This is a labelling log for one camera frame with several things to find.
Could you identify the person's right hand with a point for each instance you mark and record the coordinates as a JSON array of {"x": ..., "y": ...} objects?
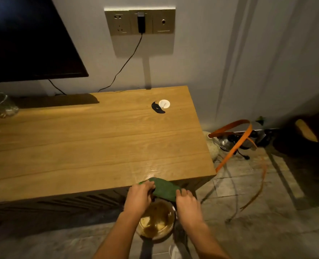
[{"x": 187, "y": 210}]

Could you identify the person's left hand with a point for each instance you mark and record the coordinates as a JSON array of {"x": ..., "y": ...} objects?
[{"x": 137, "y": 198}]

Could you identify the person's right fingers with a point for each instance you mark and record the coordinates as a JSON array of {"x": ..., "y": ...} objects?
[{"x": 183, "y": 193}]

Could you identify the person's left fingers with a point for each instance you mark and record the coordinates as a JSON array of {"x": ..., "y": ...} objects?
[{"x": 148, "y": 183}]

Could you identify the green cleaning cloth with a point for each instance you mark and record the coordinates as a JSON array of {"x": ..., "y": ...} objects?
[{"x": 164, "y": 188}]

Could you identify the person's left forearm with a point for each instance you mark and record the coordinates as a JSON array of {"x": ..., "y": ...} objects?
[{"x": 116, "y": 236}]

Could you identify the person's right forearm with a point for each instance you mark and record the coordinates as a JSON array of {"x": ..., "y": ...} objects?
[{"x": 205, "y": 242}]

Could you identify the round bowl with brown liquid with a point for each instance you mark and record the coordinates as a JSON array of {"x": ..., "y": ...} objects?
[{"x": 156, "y": 219}]

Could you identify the wooden tv cabinet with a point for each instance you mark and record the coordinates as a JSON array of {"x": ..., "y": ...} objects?
[{"x": 94, "y": 142}]

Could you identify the steel electric kettle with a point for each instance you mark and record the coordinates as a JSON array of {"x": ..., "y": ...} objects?
[{"x": 240, "y": 138}]

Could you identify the yellow dark bag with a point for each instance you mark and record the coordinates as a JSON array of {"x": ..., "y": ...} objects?
[{"x": 308, "y": 132}]

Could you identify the black plug adapter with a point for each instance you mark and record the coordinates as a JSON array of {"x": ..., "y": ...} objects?
[{"x": 141, "y": 22}]

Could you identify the clear glass jar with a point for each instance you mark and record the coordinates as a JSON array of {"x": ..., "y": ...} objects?
[{"x": 0, "y": 105}]

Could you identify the black flat television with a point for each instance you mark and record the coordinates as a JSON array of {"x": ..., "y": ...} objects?
[{"x": 27, "y": 40}]

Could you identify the metal wall socket panel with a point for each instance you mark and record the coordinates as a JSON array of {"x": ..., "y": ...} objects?
[{"x": 140, "y": 21}]

